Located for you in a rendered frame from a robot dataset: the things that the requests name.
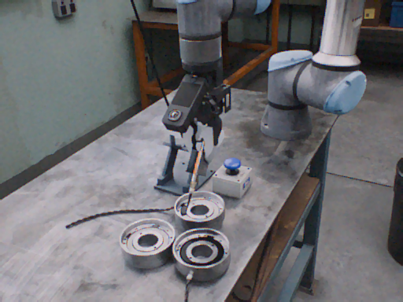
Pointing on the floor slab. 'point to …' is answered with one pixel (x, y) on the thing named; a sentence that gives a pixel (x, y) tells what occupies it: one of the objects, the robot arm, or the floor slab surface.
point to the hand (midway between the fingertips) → (200, 157)
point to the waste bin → (397, 216)
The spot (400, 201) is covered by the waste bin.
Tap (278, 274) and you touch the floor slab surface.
